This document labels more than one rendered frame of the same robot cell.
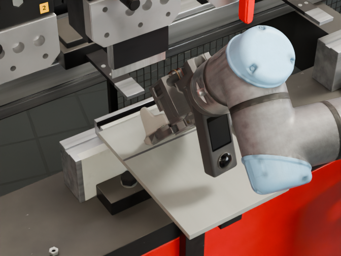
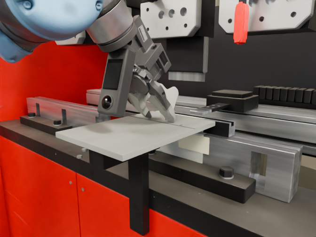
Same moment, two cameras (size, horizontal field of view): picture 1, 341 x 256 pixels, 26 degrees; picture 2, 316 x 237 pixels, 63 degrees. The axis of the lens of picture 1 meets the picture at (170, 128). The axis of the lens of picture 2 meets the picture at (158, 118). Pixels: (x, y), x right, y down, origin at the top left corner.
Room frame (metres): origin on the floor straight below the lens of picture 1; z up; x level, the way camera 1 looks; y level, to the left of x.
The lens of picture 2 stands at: (0.73, -0.51, 1.13)
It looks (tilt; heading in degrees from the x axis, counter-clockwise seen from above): 13 degrees down; 73
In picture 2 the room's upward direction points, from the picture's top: straight up
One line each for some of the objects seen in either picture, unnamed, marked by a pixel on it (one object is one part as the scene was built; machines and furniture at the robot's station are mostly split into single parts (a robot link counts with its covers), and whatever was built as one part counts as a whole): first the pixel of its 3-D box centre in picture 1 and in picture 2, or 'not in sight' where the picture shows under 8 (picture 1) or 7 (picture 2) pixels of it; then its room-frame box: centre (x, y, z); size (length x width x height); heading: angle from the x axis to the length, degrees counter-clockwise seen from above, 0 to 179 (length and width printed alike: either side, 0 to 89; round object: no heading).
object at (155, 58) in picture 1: (138, 43); (186, 59); (0.97, 0.05, 1.13); 0.10 x 0.02 x 0.10; 123
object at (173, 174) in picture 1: (190, 160); (141, 128); (0.84, -0.03, 1.00); 0.26 x 0.18 x 0.01; 33
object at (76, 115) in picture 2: not in sight; (64, 115); (0.67, 0.51, 0.92); 0.50 x 0.06 x 0.10; 123
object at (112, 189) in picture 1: (178, 166); (184, 169); (0.94, -0.01, 0.89); 0.30 x 0.05 x 0.03; 123
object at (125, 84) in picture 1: (99, 54); (221, 102); (1.11, 0.13, 1.01); 0.26 x 0.12 x 0.05; 33
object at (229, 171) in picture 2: not in sight; (226, 172); (1.00, -0.10, 0.91); 0.03 x 0.03 x 0.02
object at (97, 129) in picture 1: (150, 110); (192, 122); (0.98, 0.03, 0.99); 0.20 x 0.03 x 0.03; 123
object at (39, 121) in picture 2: not in sight; (43, 124); (0.59, 0.52, 0.89); 0.30 x 0.05 x 0.03; 123
